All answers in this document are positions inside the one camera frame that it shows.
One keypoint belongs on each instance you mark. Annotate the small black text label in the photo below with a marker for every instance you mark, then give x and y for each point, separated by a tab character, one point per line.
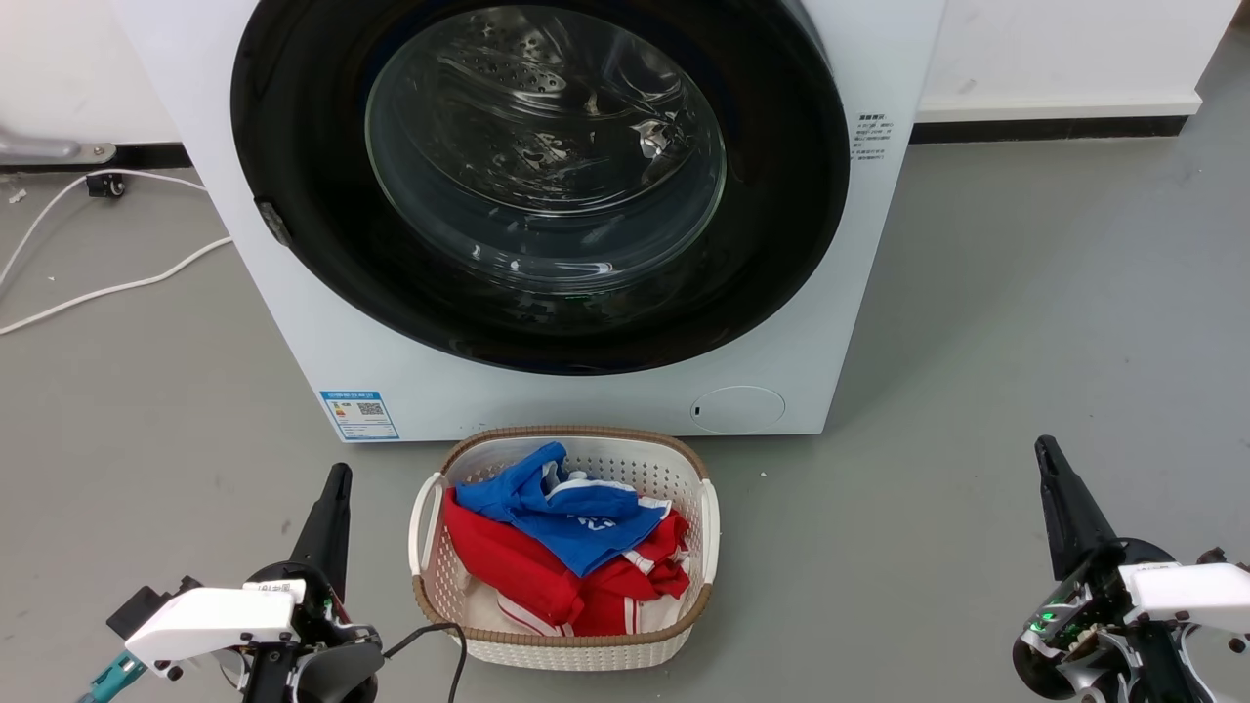
872	137

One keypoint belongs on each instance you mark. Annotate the red garment with white stripes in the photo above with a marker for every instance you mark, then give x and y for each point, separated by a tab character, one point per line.
518	576

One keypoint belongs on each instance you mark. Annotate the blue energy label sticker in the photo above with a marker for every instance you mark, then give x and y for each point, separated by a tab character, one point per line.
359	416

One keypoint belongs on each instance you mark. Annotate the black round glass washer door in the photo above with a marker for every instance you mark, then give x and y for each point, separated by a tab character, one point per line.
293	98

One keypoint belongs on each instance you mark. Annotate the white front-load washing machine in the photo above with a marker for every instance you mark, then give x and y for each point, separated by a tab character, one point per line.
586	400

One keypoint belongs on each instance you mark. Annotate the white plastic laundry basket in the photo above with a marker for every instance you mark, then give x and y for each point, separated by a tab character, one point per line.
586	649

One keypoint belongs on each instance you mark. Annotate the small black caster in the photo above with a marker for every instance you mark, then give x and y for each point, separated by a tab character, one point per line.
105	185

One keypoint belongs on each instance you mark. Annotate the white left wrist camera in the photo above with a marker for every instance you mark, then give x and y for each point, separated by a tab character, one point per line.
215	620

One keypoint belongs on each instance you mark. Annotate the blue garment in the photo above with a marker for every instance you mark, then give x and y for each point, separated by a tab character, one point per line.
586	532

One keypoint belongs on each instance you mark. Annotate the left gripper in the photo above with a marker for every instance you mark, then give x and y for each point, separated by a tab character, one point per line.
337	669

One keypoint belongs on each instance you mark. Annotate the white low cabinet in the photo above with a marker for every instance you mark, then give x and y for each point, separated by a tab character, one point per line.
1064	59

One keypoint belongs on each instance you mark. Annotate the grey metal leg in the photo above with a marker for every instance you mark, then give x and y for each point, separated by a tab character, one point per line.
39	148

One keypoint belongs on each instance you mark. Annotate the round white filter cover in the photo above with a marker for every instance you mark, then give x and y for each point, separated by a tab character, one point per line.
737	409

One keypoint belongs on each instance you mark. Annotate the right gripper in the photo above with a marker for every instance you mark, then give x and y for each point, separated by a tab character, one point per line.
1094	644

